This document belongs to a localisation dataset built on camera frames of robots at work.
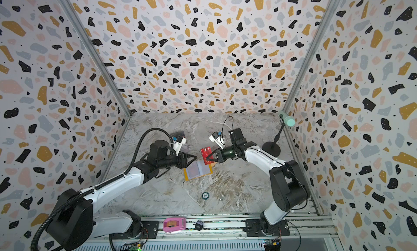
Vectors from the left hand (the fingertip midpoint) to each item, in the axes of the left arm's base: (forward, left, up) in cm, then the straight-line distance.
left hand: (195, 154), depth 79 cm
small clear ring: (-16, -13, -15) cm, 25 cm away
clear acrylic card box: (+4, +7, +10) cm, 13 cm away
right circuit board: (-36, -34, -19) cm, 53 cm away
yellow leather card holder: (+1, +1, -18) cm, 18 cm away
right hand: (-1, -6, -2) cm, 6 cm away
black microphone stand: (+13, -44, -16) cm, 48 cm away
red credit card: (+2, -5, -2) cm, 5 cm away
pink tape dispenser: (-27, +10, -14) cm, 32 cm away
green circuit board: (-35, +25, -19) cm, 47 cm away
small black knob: (-28, -2, -15) cm, 32 cm away
